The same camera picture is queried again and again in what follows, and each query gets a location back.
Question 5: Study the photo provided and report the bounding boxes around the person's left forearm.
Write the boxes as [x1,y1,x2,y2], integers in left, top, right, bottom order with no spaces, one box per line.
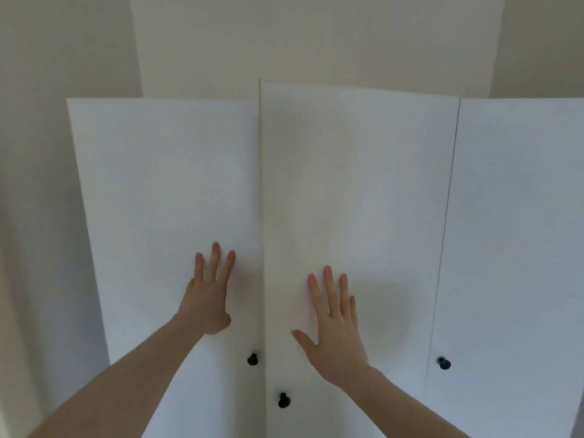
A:
[27,313,205,438]

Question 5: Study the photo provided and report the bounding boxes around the person's right hand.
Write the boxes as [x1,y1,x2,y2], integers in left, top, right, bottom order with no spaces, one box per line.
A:
[291,265,373,389]

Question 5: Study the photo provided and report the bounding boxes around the person's left hand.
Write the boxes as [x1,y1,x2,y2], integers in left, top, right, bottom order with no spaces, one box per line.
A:
[176,242,236,336]

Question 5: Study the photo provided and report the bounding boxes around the white cabinet door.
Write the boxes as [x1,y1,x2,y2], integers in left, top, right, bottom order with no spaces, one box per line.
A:
[423,98,584,438]
[259,78,461,438]
[66,98,268,438]

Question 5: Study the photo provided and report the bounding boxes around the person's right forearm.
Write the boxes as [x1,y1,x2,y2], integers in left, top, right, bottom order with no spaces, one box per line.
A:
[326,366,471,438]

